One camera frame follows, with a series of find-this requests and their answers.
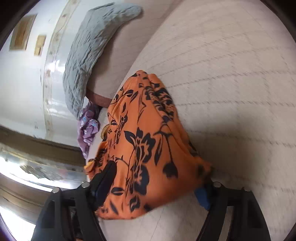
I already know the orange black floral blouse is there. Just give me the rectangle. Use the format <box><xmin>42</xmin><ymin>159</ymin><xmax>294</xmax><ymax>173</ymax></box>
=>
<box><xmin>84</xmin><ymin>70</ymin><xmax>212</xmax><ymax>219</ymax></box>

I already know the purple floral garment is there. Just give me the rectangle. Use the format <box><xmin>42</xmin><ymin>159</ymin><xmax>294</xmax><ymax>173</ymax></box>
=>
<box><xmin>77</xmin><ymin>101</ymin><xmax>101</xmax><ymax>159</ymax></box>

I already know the pink quilted bed cover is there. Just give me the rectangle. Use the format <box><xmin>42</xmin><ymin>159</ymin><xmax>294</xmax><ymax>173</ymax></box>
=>
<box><xmin>89</xmin><ymin>0</ymin><xmax>296</xmax><ymax>241</ymax></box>

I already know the pink bolster cushion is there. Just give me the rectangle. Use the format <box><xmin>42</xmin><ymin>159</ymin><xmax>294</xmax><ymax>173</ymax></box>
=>
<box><xmin>86</xmin><ymin>1</ymin><xmax>181</xmax><ymax>108</ymax></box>

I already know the grey quilted pillow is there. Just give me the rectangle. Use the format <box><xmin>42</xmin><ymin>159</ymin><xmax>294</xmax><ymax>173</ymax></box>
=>
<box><xmin>63</xmin><ymin>3</ymin><xmax>142</xmax><ymax>119</ymax></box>

